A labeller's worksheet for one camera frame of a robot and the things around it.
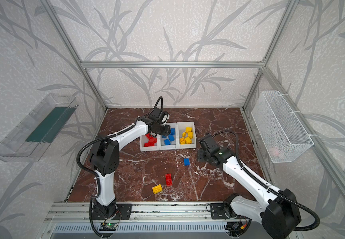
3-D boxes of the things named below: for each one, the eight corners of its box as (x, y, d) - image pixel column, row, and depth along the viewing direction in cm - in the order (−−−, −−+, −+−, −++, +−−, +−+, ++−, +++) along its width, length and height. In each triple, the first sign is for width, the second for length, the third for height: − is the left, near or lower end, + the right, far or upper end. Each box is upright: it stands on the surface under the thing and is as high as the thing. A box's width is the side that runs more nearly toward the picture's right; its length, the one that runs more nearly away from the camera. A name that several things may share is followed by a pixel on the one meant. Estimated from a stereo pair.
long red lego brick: (166, 186, 84) (166, 185, 82) (165, 175, 88) (165, 174, 86) (172, 185, 84) (172, 184, 82) (171, 174, 88) (171, 173, 86)
